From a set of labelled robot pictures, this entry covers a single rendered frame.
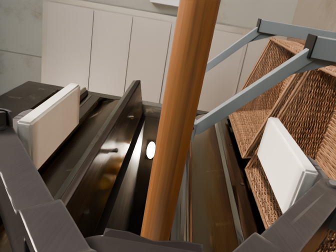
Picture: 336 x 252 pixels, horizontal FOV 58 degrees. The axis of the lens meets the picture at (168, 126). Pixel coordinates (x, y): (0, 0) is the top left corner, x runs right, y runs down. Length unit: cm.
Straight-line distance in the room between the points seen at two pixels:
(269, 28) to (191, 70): 90
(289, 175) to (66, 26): 380
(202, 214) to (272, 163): 86
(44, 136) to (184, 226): 26
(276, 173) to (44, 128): 13
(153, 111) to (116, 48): 201
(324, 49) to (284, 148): 50
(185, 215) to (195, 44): 24
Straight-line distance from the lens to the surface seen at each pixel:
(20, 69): 428
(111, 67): 381
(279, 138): 19
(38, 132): 16
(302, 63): 67
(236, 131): 161
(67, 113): 20
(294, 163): 17
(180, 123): 25
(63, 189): 82
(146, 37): 370
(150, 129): 190
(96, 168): 96
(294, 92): 122
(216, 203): 108
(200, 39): 23
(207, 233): 97
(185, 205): 42
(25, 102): 175
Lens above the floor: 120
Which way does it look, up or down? level
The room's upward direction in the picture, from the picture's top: 80 degrees counter-clockwise
